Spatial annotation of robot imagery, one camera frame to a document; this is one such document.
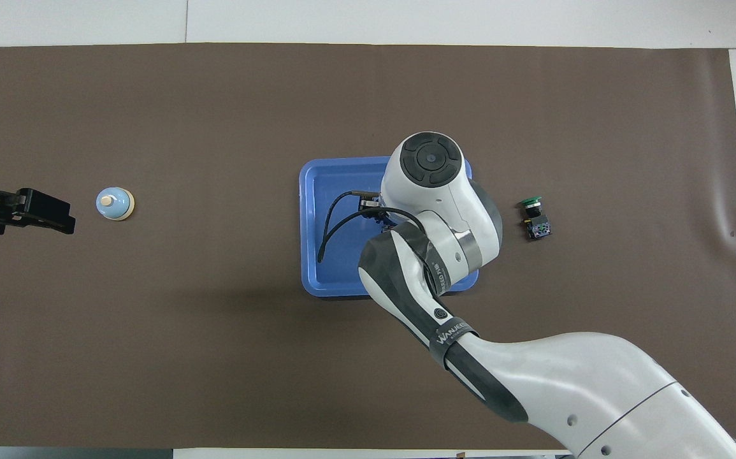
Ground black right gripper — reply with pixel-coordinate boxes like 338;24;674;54
360;196;407;231

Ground green push button switch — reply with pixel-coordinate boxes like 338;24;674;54
516;196;553;242

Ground blue plastic tray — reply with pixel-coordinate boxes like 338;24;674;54
299;156;480;298

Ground light blue desk bell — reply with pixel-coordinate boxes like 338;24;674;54
96;186;136;222

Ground brown table mat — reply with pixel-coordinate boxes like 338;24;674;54
0;43;736;450

